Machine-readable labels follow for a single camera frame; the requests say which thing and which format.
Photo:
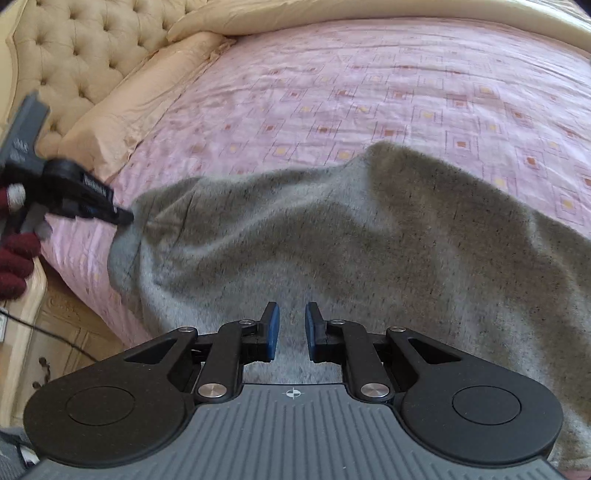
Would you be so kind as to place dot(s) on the pink patterned bed sheet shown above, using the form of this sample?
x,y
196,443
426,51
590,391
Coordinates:
x,y
510,107

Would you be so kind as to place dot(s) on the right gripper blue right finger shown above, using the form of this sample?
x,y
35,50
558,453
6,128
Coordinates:
x,y
349,345

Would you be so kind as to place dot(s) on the cream duvet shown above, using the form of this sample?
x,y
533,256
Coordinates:
x,y
239,18

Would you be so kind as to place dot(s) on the left hand red glove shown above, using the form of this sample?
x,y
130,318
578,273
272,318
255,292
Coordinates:
x,y
18,251

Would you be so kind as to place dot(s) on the grey speckled pants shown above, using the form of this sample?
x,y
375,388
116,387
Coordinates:
x,y
392,237

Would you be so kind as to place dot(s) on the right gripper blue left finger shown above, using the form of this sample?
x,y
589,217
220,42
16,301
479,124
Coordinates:
x,y
224,354

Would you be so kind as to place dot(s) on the tufted beige headboard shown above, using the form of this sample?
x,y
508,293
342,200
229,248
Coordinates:
x,y
73,53

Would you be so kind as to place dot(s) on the beige pillow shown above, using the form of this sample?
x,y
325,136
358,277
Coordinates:
x,y
104,138

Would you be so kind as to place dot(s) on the cream bedside cabinet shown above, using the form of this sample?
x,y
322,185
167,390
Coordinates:
x,y
30,359

